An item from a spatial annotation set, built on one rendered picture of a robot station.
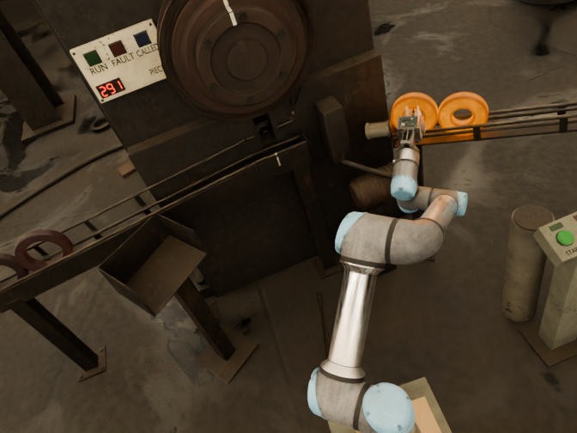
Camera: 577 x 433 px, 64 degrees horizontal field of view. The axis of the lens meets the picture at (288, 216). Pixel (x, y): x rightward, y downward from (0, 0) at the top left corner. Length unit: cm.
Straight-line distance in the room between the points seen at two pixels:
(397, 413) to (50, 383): 170
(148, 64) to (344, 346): 104
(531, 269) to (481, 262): 45
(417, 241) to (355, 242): 15
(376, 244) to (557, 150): 167
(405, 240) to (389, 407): 40
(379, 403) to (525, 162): 169
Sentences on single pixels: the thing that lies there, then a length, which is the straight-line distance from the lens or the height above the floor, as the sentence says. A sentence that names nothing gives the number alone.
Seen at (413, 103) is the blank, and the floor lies 78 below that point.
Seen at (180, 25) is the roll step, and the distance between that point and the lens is 141.
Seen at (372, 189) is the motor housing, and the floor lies 51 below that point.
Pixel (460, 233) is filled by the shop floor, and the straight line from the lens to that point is 225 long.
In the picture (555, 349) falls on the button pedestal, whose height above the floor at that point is 1.
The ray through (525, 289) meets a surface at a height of 21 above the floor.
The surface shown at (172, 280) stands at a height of 60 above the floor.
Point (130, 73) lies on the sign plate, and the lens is 161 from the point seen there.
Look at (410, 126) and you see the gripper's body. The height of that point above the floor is 78.
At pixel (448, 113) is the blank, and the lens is 166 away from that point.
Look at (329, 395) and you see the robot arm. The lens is 124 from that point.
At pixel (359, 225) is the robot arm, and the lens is 117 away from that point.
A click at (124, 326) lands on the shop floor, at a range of 242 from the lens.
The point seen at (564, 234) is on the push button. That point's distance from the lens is 146.
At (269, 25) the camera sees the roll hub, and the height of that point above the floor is 118.
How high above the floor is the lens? 170
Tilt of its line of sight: 43 degrees down
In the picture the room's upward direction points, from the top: 20 degrees counter-clockwise
